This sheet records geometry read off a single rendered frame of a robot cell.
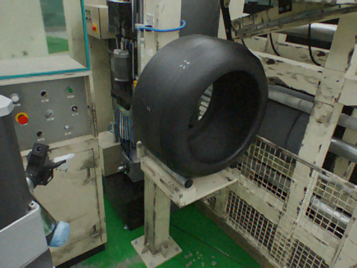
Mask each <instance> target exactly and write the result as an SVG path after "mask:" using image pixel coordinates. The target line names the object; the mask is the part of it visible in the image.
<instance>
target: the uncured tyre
mask: <svg viewBox="0 0 357 268"><path fill-rule="evenodd" d="M167 45H170V46H172V47H175V48H178V49H175V48H172V47H169V46H167ZM186 59H187V60H190V61H191V62H192V63H191V64H190V65H189V66H188V67H187V68H186V69H185V70H182V69H181V68H179V65H181V63H182V62H183V61H184V60H186ZM212 83H213V88H212V95H211V99H210V103H209V105H208V107H207V109H206V111H205V113H204V114H203V116H202V117H201V119H200V120H199V121H198V122H197V123H196V124H195V125H194V126H193V127H192V128H190V129H188V127H189V123H190V120H191V115H192V113H193V110H194V109H195V105H196V104H197V102H198V100H199V99H200V97H201V95H202V94H203V93H204V92H205V90H207V88H208V87H209V86H210V85H211V84H212ZM267 102H268V84H267V78H266V74H265V70H264V68H263V65H262V63H261V61H260V59H259V58H257V56H255V55H254V54H253V53H252V52H251V51H250V50H249V49H248V48H247V47H246V46H245V45H242V44H241V43H237V42H235V41H230V40H225V39H220V38H216V37H213V36H209V35H205V34H191V35H187V36H183V37H181V38H177V39H176V40H172V41H171V42H169V43H167V44H166V45H164V46H163V47H161V49H160V50H158V51H157V52H156V53H155V54H154V55H153V56H152V57H151V59H150V60H149V61H148V63H147V65H145V67H144V69H143V70H142V73H141V75H140V76H139V78H138V80H137V84H136V87H135V90H134V93H133V99H132V116H133V125H134V128H135V130H136V132H137V135H138V138H139V139H140V141H141V142H142V144H143V146H144V147H146V148H147V150H148V151H149V152H151V153H152V154H153V155H154V156H155V157H157V159H159V160H160V161H161V162H162V163H164V164H165V165H166V166H167V167H168V168H169V169H170V170H171V171H174V172H176V173H177V174H180V175H183V176H186V177H206V176H208V175H211V174H215V173H216V172H220V171H222V170H224V169H225V168H226V167H229V166H230V165H231V164H232V163H234V162H235V161H236V160H237V159H239V158H240V157H241V155H242V154H243V153H244V152H245V150H246V149H247V148H248V147H249V146H250V144H251V143H252V141H253V140H254V138H255V137H256V134H257V133H258V131H259V129H260V127H261V123H262V122H263V118H264V116H265V113H266V106H267ZM147 104H148V105H150V106H151V107H152V108H151V111H150V113H148V112H147V111H146V109H147Z"/></svg>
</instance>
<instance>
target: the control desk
mask: <svg viewBox="0 0 357 268"><path fill-rule="evenodd" d="M0 95H1V96H3V97H7V98H9V99H11V100H12V102H13V107H14V109H13V110H12V111H11V112H10V113H11V117H12V119H13V124H14V127H15V134H16V136H17V140H18V145H19V148H20V152H21V157H22V161H23V165H24V169H25V171H26V168H27V155H28V153H29V151H31V150H32V149H33V145H34V143H36V142H39V143H42V144H48V145H49V150H48V153H47V157H46V159H50V160H51V162H53V161H54V159H55V158H58V157H63V156H64V155H67V154H75V156H74V158H73V159H70V161H69V163H68V169H66V170H62V169H61V168H56V169H54V178H53V179H52V180H51V181H50V179H51V176H50V179H49V180H48V181H50V182H49V183H48V184H47V185H46V186H43V185H41V186H39V185H38V186H37V187H35V189H33V193H34V194H35V195H36V197H37V198H38V200H39V201H40V202H41V203H42V204H43V205H44V207H45V208H47V210H48V212H49V213H50V214H51V215H52V216H53V218H55V220H56V221H62V222H65V223H68V224H69V237H68V240H67V241H66V242H65V244H64V245H63V246H61V247H50V246H48V247H49V248H50V253H51V257H52V261H53V265H54V267H55V268H70V267H72V266H73V265H75V264H77V263H79V262H83V261H84V260H86V259H88V258H90V257H91V256H93V255H96V254H98V253H100V252H102V251H104V250H105V243H106V242H107V236H106V224H105V212H104V208H105V205H104V198H103V187H102V180H101V162H100V155H99V143H98V129H97V122H96V104H95V97H94V84H93V78H92V72H91V71H90V70H87V71H78V72H72V73H57V74H51V75H41V76H35V77H20V78H10V79H4V80H0Z"/></svg>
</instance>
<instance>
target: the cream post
mask: <svg viewBox="0 0 357 268"><path fill-rule="evenodd" d="M145 13H151V14H154V29H174V28H177V27H180V16H181V0H143V14H144V26H145ZM179 37H180V30H177V31H170V32H163V33H160V32H155V31H154V33H153V32H146V31H145V29H144V67H145V65H147V63H148V61H149V60H150V59H151V57H152V56H151V55H147V48H149V49H151V50H152V55H154V54H155V53H156V52H157V51H158V50H160V49H161V47H163V46H164V45H166V44H167V43H169V42H171V41H172V40H176V39H177V38H179ZM144 179H145V181H144V182H145V245H146V244H147V243H149V251H150V252H151V254H152V255H153V256H154V255H155V254H157V253H159V252H161V246H163V248H164V249H166V248H167V247H168V239H169V228H170V207H171V198H170V197H168V196H167V195H166V193H165V192H163V191H162V190H161V188H160V187H159V186H157V185H156V183H155V182H154V181H152V179H151V178H150V177H148V176H147V174H146V173H144Z"/></svg>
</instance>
